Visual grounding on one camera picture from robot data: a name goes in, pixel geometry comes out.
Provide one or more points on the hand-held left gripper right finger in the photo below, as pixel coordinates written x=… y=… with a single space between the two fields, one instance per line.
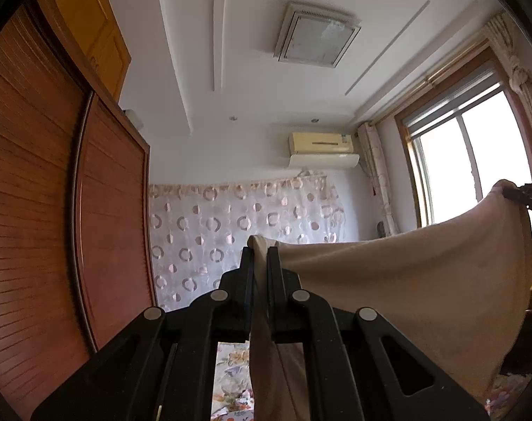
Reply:
x=273 y=280

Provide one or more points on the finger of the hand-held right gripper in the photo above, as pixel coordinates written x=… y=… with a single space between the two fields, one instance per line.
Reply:
x=531 y=195

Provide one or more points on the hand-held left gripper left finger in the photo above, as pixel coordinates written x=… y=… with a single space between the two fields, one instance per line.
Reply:
x=247 y=280

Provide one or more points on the beige printed T-shirt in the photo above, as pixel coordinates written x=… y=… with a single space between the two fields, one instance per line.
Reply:
x=401 y=280

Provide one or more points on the circle pattern sheer curtain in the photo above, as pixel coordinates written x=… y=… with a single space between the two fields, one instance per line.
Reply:
x=213 y=237

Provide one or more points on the window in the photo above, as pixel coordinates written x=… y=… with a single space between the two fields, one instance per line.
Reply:
x=458 y=153

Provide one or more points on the pink floral blanket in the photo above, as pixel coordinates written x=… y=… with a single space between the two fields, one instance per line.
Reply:
x=230 y=372

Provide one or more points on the beige floral window curtain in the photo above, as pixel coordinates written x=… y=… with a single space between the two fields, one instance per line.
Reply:
x=380 y=175
x=518 y=74

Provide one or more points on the white box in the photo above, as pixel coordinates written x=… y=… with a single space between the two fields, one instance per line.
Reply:
x=134 y=118

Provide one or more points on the brown wooden wardrobe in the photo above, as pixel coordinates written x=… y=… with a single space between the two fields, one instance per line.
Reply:
x=38 y=228

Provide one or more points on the square ceiling lamp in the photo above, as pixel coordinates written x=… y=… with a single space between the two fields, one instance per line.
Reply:
x=318 y=37

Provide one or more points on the yellow wooden overhead cabinet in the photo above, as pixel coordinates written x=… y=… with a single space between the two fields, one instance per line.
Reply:
x=90 y=22

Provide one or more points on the cream wall air conditioner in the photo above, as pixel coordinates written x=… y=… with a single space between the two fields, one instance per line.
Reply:
x=323 y=149

